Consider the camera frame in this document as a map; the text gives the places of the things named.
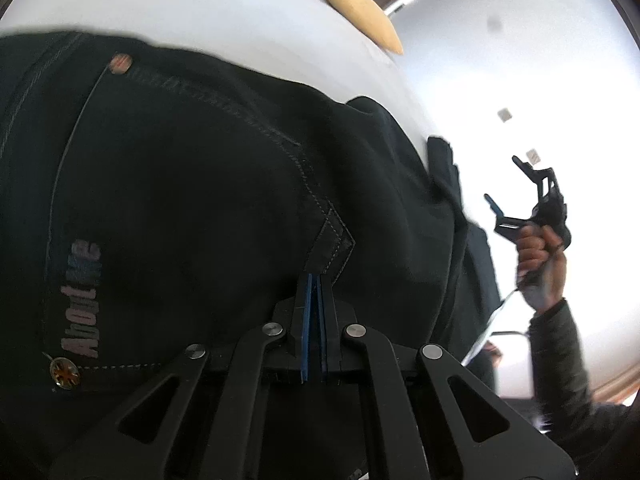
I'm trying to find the person's right hand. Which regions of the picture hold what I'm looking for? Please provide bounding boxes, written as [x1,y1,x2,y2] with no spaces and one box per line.
[516,225,568,316]

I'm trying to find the peach pillow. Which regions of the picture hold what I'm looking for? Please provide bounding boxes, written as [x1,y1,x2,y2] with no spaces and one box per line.
[322,0,405,57]

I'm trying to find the white bed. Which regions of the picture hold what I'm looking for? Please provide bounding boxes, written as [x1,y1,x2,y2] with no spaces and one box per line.
[0,0,431,171]

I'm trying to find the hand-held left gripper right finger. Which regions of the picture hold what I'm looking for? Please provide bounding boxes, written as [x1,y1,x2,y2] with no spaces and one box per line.
[316,275,576,480]

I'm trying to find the person's right forearm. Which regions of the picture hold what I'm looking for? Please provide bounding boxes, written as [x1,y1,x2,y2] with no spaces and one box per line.
[527,299,640,480]

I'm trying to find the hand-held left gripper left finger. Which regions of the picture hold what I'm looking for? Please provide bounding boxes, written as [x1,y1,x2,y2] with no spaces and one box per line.
[47,274,315,480]

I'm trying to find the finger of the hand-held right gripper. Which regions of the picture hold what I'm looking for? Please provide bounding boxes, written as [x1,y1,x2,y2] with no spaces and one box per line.
[484,193,535,242]
[512,156,557,201]

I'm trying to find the black pants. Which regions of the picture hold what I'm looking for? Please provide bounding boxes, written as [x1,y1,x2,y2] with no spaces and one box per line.
[0,30,503,480]

